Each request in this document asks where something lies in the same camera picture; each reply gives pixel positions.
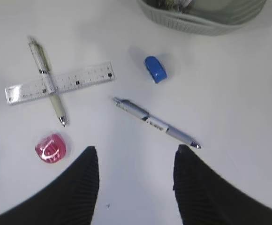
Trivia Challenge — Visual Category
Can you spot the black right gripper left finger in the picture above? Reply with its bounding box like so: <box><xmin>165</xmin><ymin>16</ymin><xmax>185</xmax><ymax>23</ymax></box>
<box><xmin>0</xmin><ymin>146</ymin><xmax>99</xmax><ymax>225</ymax></box>

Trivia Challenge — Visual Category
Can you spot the pink pencil sharpener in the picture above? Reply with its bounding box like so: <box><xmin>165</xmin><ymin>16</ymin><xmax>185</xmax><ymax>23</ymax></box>
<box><xmin>35</xmin><ymin>134</ymin><xmax>67</xmax><ymax>164</ymax></box>

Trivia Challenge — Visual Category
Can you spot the blue pencil sharpener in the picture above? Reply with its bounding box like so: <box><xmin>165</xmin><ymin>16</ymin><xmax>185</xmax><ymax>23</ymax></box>
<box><xmin>144</xmin><ymin>56</ymin><xmax>167</xmax><ymax>83</ymax></box>

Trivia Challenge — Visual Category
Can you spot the paper ball dark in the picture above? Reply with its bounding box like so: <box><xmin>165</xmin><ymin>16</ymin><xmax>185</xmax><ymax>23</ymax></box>
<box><xmin>147</xmin><ymin>0</ymin><xmax>194</xmax><ymax>13</ymax></box>

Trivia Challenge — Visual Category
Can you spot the white grey pen right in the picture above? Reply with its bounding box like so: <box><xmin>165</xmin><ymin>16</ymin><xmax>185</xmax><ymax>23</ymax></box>
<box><xmin>111</xmin><ymin>97</ymin><xmax>201</xmax><ymax>149</ymax></box>

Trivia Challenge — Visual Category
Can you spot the cream barrel pen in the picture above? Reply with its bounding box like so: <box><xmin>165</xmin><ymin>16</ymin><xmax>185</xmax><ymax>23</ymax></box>
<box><xmin>28</xmin><ymin>36</ymin><xmax>67</xmax><ymax>127</ymax></box>

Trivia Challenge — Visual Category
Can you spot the clear plastic ruler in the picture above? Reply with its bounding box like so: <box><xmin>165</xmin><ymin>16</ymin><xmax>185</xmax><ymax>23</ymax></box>
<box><xmin>5</xmin><ymin>62</ymin><xmax>115</xmax><ymax>105</ymax></box>

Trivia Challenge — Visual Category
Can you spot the green plastic woven basket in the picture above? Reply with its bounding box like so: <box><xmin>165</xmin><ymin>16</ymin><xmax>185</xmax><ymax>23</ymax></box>
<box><xmin>137</xmin><ymin>0</ymin><xmax>266</xmax><ymax>36</ymax></box>

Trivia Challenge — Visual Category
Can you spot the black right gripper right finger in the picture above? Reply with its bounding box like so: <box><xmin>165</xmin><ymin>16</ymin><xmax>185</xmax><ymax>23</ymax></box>
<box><xmin>173</xmin><ymin>144</ymin><xmax>272</xmax><ymax>225</ymax></box>

